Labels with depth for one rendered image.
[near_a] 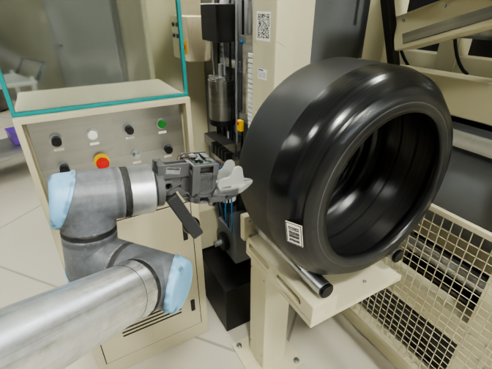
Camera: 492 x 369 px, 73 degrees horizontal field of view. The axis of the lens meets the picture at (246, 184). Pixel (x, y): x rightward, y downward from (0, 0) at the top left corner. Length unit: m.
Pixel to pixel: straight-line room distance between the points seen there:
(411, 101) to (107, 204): 0.63
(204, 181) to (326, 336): 1.50
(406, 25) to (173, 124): 0.84
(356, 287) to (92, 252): 0.78
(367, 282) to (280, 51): 0.74
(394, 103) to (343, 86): 0.11
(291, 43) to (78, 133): 0.74
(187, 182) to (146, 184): 0.09
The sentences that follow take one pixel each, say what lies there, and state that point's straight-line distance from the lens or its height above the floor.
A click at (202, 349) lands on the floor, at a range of 1.92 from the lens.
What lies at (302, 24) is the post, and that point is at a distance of 1.03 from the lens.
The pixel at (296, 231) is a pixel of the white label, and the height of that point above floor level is 1.14.
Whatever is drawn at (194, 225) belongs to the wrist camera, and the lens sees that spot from 0.67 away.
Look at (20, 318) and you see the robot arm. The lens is 0.39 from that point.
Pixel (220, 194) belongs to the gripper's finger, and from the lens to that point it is 0.64.
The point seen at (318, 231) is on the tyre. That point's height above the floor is 1.13.
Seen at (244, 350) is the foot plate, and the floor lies 0.01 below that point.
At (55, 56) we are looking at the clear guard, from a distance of 1.18.
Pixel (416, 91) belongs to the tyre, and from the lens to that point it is 0.80.
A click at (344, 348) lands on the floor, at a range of 1.97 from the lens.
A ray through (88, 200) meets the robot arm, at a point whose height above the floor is 1.29.
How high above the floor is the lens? 1.56
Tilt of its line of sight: 28 degrees down
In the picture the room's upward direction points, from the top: straight up
